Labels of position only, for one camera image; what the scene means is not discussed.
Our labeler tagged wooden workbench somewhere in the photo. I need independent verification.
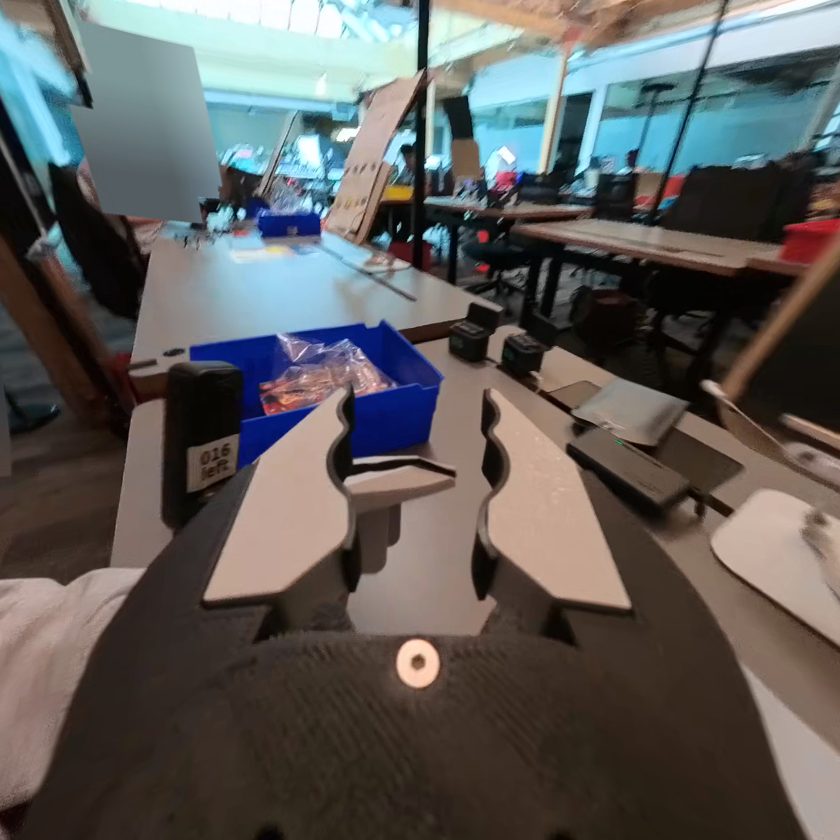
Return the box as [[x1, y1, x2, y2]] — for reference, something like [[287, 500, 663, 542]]
[[511, 218, 811, 278]]

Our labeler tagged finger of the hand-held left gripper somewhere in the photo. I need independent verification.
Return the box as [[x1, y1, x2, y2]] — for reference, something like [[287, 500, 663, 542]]
[[343, 455, 458, 575]]

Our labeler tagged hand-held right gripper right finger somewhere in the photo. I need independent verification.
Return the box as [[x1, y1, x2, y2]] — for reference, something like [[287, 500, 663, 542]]
[[472, 387, 634, 616]]

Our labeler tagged clear bag of lego pieces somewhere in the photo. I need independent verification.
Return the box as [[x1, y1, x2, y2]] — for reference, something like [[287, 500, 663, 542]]
[[259, 331, 398, 416]]

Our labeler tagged black power hub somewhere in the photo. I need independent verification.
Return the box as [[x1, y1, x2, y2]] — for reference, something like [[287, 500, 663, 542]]
[[566, 427, 693, 516]]

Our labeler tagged cardboard panel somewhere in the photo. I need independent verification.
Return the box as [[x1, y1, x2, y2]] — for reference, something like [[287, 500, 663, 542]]
[[325, 69, 429, 245]]

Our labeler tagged black hub cable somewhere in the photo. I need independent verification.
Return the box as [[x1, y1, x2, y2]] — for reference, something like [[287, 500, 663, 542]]
[[686, 486, 736, 519]]

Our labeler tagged black battery charger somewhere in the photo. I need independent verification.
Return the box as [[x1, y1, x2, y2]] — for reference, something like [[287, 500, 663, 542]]
[[448, 303, 505, 362], [500, 314, 559, 378]]

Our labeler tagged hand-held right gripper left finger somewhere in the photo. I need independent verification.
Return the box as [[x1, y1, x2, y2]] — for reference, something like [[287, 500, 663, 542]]
[[202, 385, 362, 608]]

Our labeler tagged black floor lamp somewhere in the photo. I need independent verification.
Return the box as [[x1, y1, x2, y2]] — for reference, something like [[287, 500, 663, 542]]
[[410, 0, 434, 271], [653, 0, 731, 227]]

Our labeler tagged black office chair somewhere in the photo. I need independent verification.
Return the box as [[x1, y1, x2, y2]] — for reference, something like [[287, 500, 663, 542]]
[[49, 163, 149, 322]]

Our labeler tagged red plastic bin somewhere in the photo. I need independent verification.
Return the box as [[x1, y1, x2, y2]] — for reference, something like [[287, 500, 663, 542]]
[[782, 220, 840, 265]]

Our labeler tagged blue plastic bin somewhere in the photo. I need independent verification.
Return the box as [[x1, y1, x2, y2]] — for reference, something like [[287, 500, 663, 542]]
[[189, 320, 445, 468], [256, 209, 322, 238]]

